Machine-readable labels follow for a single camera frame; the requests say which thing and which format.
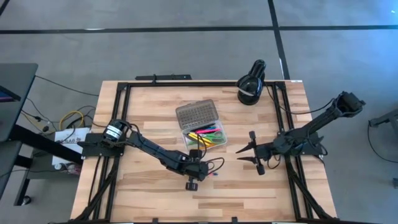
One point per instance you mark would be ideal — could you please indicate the black desk lamp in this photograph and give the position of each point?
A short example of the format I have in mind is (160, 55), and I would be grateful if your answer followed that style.
(250, 87)

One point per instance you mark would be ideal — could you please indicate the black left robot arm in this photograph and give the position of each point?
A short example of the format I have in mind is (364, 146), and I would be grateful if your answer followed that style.
(149, 147)

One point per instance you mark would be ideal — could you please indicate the gray metal stand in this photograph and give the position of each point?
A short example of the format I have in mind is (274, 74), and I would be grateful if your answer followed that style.
(385, 119)

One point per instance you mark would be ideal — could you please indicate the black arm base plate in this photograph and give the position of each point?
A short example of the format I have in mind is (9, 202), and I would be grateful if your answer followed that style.
(93, 149)
(314, 149)

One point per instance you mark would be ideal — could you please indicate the black pen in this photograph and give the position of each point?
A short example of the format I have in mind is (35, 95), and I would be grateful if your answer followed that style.
(202, 127)

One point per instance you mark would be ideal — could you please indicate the dark screen on desk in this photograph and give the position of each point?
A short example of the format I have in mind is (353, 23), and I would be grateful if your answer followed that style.
(6, 95)

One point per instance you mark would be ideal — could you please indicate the white printed paper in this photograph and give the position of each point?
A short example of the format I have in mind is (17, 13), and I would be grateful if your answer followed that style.
(68, 137)

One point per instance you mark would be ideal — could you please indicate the black bar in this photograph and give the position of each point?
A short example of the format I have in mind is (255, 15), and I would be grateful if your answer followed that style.
(163, 77)

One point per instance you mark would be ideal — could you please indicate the gray desk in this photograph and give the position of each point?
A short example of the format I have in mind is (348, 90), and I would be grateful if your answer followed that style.
(15, 93)

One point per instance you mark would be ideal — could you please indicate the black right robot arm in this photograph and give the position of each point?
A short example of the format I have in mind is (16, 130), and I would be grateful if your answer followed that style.
(320, 121)

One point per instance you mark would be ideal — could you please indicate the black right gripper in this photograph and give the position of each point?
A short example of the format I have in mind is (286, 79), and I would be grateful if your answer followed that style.
(267, 151)

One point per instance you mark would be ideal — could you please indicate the clear plastic supply box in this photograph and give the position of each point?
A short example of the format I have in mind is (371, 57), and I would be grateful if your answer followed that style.
(196, 113)

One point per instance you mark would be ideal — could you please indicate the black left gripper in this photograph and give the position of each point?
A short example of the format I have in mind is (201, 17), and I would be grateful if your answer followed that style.
(192, 168)

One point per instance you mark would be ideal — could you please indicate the green scissors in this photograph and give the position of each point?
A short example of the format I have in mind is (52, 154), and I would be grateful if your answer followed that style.
(214, 137)

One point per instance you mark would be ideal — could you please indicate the pink highlighter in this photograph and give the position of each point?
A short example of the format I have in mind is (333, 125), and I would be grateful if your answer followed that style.
(210, 131)

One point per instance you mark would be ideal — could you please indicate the black aluminium table frame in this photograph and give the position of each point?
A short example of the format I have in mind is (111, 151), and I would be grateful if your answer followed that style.
(202, 84)

